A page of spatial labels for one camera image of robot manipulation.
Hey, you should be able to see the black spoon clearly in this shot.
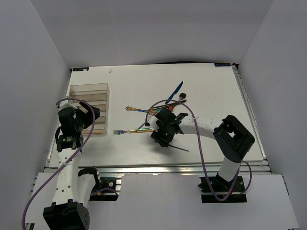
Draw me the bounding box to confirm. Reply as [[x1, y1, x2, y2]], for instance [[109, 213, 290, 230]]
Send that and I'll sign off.
[[179, 93, 186, 101]]

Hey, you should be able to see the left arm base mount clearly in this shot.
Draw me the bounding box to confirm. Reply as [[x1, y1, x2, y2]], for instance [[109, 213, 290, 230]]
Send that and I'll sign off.
[[78, 166, 118, 201]]

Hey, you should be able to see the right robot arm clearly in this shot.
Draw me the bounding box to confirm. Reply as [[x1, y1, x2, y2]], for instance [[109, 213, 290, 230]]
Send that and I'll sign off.
[[146, 109, 255, 192]]

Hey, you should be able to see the blue knife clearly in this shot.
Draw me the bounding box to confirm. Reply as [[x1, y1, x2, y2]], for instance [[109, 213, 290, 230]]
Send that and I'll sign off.
[[165, 81, 183, 104]]

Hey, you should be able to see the black knife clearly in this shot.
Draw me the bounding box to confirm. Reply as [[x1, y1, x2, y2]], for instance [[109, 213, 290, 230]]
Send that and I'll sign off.
[[166, 100, 187, 107]]

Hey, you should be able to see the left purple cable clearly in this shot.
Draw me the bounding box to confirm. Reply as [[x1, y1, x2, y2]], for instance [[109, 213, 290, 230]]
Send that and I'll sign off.
[[21, 97, 96, 230]]

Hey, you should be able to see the clear compartment organizer tray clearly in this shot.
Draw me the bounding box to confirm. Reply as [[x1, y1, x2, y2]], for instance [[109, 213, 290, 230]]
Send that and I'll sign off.
[[68, 83, 110, 135]]

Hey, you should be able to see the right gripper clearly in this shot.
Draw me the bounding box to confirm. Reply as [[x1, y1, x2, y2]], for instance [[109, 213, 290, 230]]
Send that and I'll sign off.
[[151, 122, 174, 148]]

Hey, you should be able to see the orange chopstick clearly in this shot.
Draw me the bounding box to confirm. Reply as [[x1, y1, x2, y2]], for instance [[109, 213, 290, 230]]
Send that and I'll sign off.
[[129, 130, 153, 134], [82, 131, 104, 135]]

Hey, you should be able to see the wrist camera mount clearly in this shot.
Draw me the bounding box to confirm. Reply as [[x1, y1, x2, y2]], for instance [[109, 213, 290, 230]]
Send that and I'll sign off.
[[146, 115, 159, 132], [57, 100, 77, 110]]

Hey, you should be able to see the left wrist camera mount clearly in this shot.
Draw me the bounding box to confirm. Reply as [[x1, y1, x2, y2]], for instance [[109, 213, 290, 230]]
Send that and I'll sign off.
[[57, 100, 77, 110]]

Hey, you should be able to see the iridescent rainbow fork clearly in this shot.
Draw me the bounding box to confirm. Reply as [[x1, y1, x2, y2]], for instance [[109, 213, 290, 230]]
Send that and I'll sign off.
[[113, 127, 153, 135]]

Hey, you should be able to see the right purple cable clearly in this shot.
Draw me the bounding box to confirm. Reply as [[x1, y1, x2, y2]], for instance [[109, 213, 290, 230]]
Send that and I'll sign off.
[[145, 99, 252, 202]]

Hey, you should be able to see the gold fork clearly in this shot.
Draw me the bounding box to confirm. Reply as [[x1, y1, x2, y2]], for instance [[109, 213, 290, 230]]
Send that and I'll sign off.
[[125, 106, 161, 115]]

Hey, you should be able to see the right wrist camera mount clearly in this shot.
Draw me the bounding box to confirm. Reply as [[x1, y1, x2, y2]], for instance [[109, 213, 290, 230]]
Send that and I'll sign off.
[[146, 115, 159, 132]]

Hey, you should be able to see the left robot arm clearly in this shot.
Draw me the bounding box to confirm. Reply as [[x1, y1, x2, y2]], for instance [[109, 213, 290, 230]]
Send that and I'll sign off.
[[43, 100, 101, 230]]

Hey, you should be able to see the purple cable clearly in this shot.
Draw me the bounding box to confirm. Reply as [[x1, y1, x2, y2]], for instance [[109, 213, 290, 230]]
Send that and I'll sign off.
[[145, 99, 252, 202], [21, 97, 96, 230]]

